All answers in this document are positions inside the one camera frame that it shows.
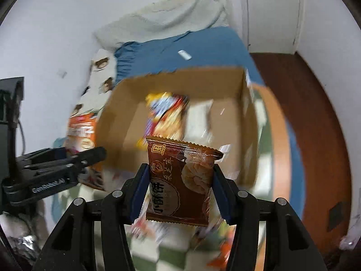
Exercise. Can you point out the black metal stand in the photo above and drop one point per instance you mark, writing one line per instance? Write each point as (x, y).
(11, 104)

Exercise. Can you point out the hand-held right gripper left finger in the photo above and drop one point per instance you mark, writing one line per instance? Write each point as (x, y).
(138, 196)

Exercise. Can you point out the crumpled plastic bag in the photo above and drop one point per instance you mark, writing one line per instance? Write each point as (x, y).
(22, 240)

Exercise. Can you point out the brown snack packet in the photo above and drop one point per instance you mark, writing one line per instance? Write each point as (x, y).
(174, 197)

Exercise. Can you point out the bear printed pillow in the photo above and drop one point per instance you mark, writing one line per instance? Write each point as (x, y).
(96, 93)

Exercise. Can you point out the white door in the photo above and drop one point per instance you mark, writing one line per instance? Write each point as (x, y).
(273, 17)

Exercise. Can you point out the orange snack packet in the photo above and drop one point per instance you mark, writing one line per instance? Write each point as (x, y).
(81, 134)

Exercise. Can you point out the grey quilted pillow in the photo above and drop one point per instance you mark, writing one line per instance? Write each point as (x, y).
(158, 19)

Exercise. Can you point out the white remote control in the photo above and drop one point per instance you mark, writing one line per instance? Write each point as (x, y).
(184, 54)

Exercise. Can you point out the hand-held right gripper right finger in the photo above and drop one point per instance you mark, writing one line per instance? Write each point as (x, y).
(223, 199)

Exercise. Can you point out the yellow red snack packet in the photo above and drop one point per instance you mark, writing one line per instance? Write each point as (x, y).
(166, 118)

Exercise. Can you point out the blue bed sheet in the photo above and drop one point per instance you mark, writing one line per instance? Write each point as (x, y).
(203, 48)

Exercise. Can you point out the cardboard box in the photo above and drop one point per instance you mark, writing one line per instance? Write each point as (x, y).
(222, 118)

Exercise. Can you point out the green white checkered mat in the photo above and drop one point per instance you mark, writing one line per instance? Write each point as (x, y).
(169, 257)

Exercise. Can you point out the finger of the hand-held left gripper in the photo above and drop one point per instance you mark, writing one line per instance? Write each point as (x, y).
(91, 155)
(53, 153)

